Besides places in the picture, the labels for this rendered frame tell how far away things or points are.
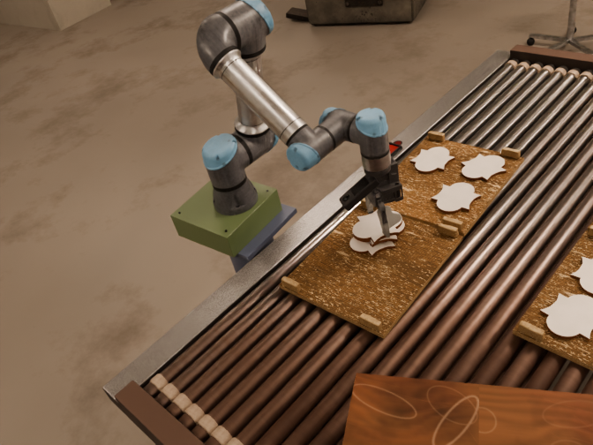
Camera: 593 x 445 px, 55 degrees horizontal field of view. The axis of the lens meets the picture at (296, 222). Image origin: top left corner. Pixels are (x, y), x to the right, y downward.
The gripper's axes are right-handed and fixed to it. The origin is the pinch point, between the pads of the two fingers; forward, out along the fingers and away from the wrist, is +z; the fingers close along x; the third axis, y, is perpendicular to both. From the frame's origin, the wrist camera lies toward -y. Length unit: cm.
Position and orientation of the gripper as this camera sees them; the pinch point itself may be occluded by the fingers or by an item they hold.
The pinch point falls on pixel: (377, 224)
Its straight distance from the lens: 164.3
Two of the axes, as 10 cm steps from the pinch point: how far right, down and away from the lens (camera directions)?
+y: 9.3, -3.4, 1.2
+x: -3.0, -5.6, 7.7
